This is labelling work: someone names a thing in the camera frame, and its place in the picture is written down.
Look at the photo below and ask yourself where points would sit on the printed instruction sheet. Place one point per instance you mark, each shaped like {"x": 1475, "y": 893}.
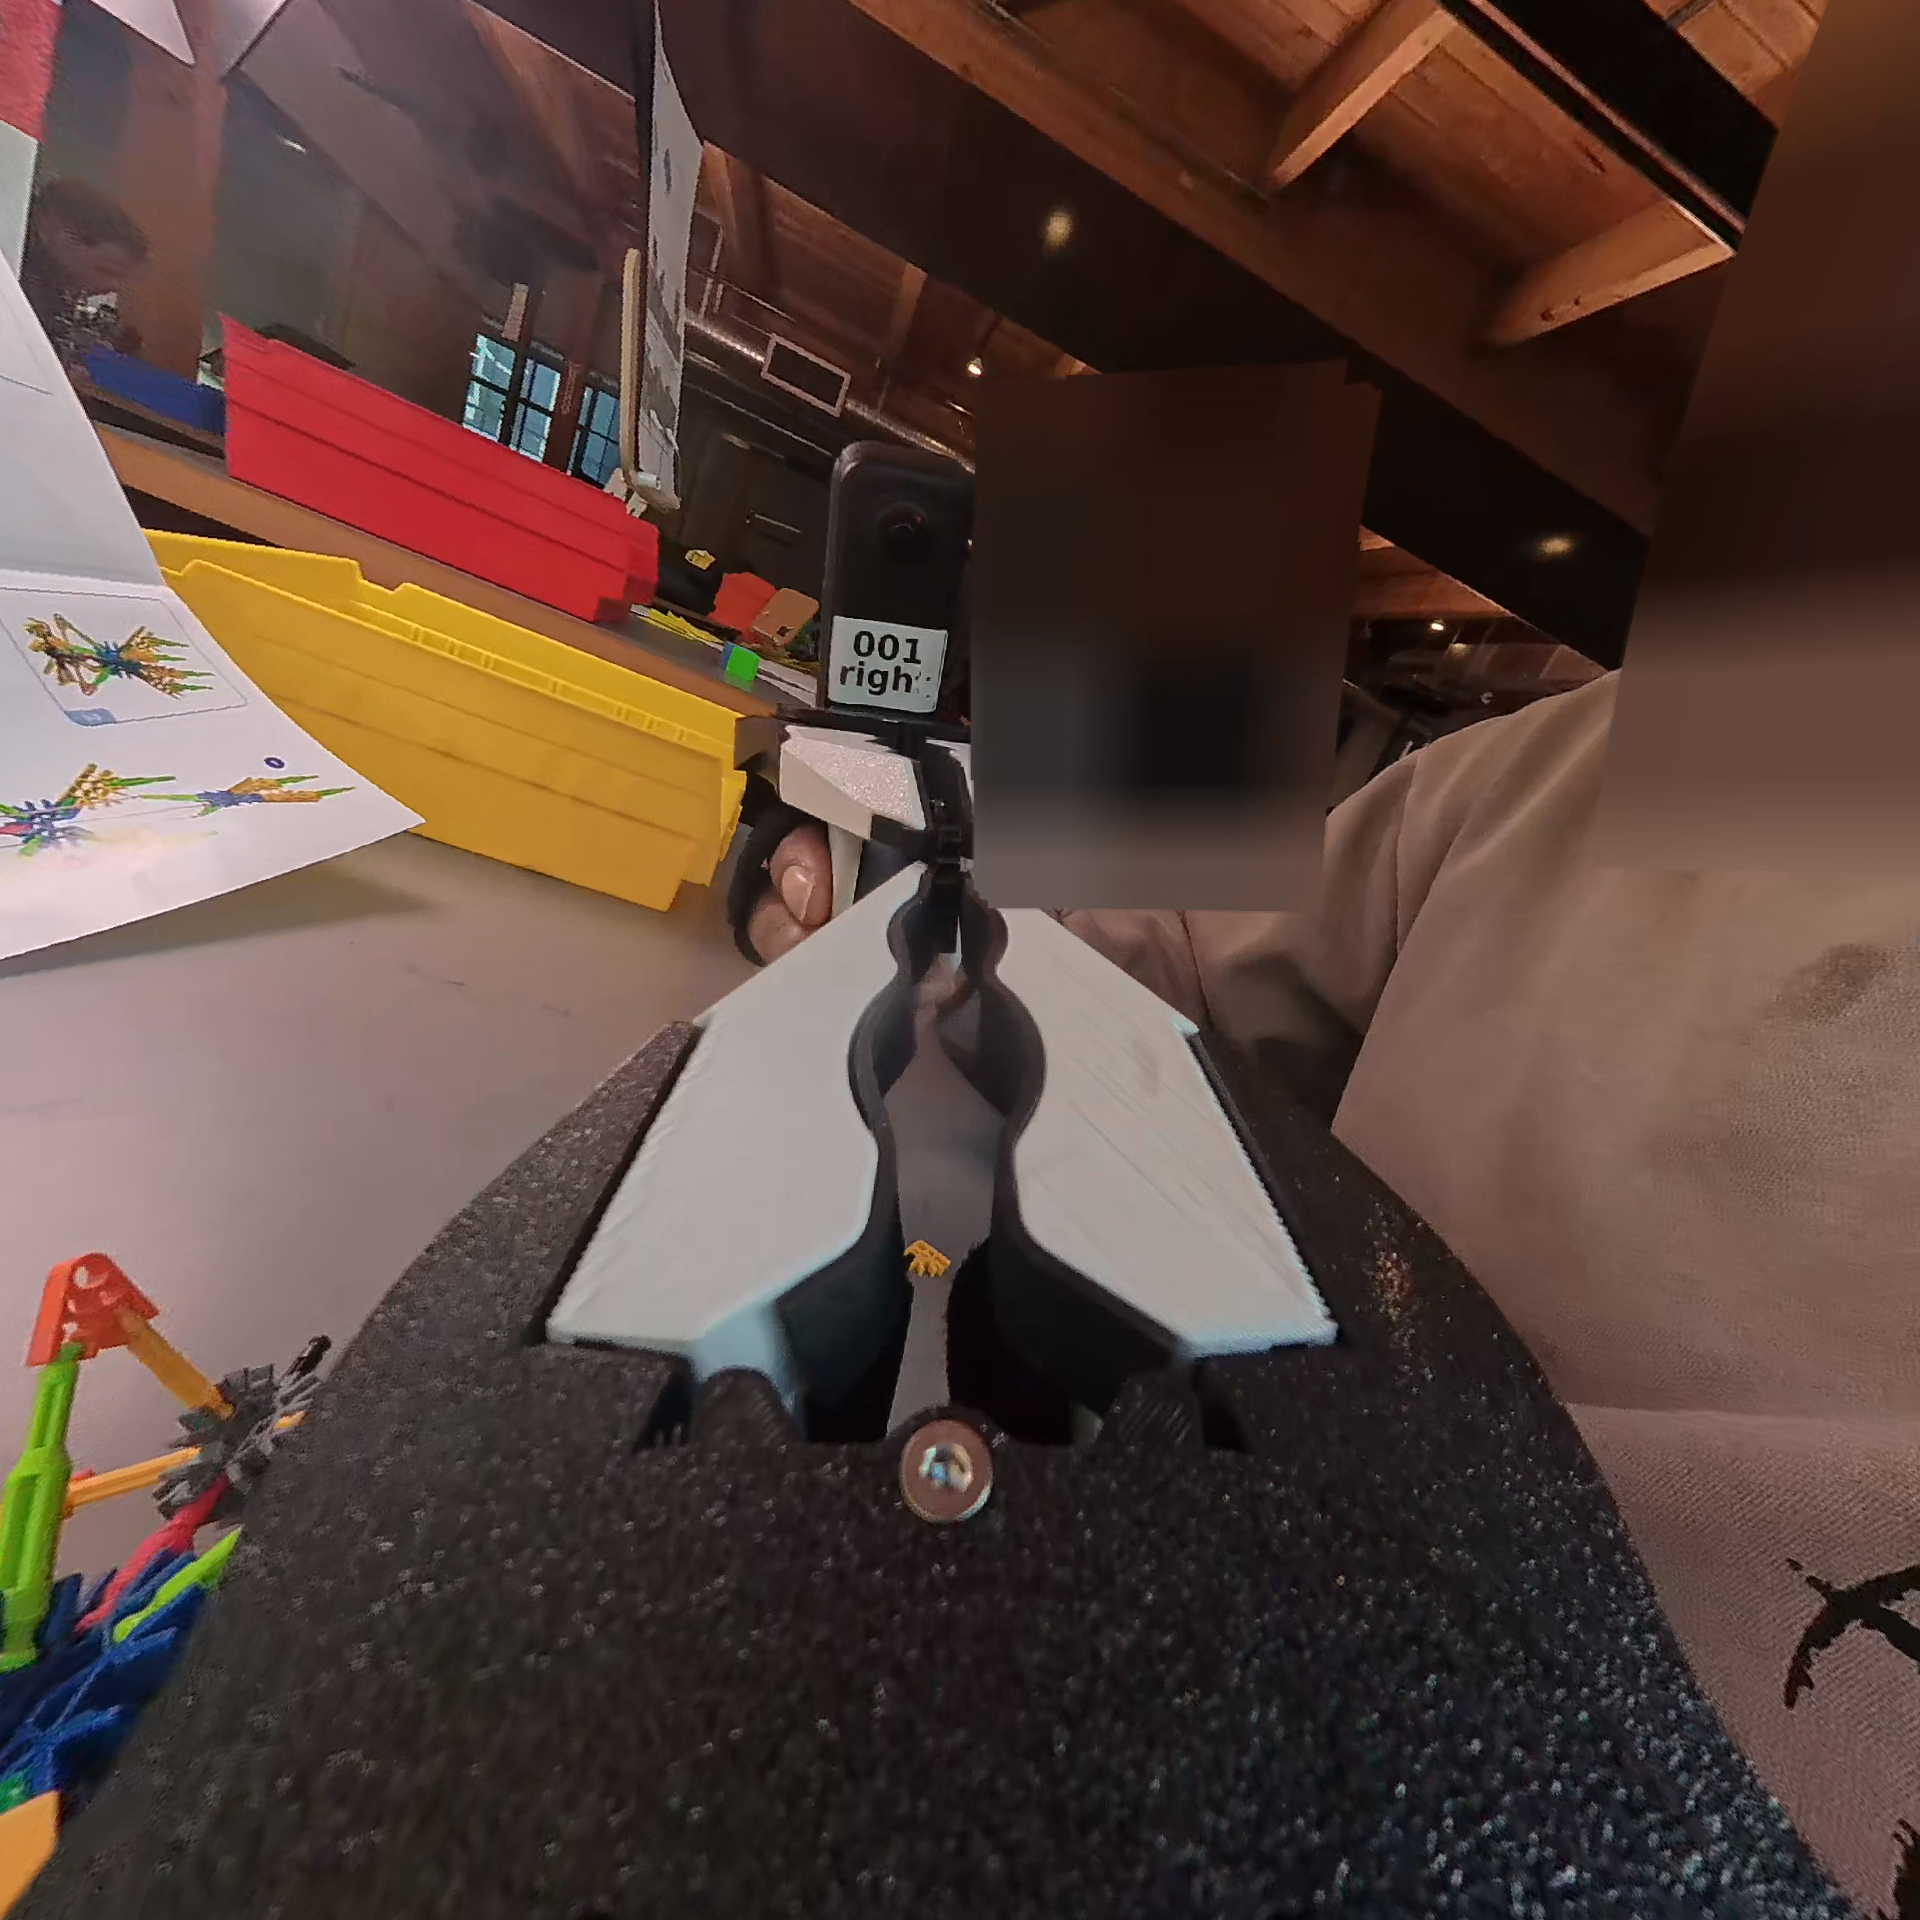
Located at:
{"x": 119, "y": 780}

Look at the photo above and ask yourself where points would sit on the yellow storage bin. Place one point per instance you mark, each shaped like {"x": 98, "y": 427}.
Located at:
{"x": 452, "y": 721}

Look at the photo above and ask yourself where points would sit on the person's right forearm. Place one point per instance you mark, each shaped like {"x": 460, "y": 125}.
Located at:
{"x": 1277, "y": 990}

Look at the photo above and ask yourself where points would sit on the red storage bin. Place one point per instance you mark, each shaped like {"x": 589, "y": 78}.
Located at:
{"x": 422, "y": 465}

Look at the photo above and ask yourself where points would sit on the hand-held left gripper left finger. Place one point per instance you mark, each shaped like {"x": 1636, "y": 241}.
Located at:
{"x": 722, "y": 1201}

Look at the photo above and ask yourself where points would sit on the person's brown hoodie torso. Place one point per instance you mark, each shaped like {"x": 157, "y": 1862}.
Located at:
{"x": 1724, "y": 1201}

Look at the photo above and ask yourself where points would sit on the grey desk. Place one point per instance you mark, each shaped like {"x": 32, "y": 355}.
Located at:
{"x": 300, "y": 1079}

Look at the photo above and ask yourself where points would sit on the orange plastic block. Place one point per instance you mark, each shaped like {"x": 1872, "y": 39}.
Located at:
{"x": 739, "y": 599}

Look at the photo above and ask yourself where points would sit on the blue storage bin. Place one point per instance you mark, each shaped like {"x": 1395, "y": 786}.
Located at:
{"x": 149, "y": 389}

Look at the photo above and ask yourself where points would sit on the yellow connector with black rod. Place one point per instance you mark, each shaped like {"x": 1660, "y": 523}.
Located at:
{"x": 927, "y": 1261}

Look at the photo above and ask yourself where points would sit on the colourful toy construction model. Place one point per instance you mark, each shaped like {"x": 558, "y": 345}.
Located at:
{"x": 91, "y": 1652}

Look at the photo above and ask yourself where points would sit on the hanging white banner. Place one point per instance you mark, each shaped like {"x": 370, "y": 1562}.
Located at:
{"x": 670, "y": 226}

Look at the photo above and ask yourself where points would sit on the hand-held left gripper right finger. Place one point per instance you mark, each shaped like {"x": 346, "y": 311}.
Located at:
{"x": 1172, "y": 1201}

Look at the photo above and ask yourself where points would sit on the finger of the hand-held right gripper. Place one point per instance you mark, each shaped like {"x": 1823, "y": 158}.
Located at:
{"x": 848, "y": 780}

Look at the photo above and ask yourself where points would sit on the dark framed window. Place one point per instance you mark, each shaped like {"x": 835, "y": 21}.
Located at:
{"x": 524, "y": 398}

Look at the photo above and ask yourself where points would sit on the wall air vent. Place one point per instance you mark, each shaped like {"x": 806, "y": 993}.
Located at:
{"x": 806, "y": 377}

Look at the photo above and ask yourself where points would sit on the person's right hand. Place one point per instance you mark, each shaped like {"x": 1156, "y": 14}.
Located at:
{"x": 796, "y": 893}

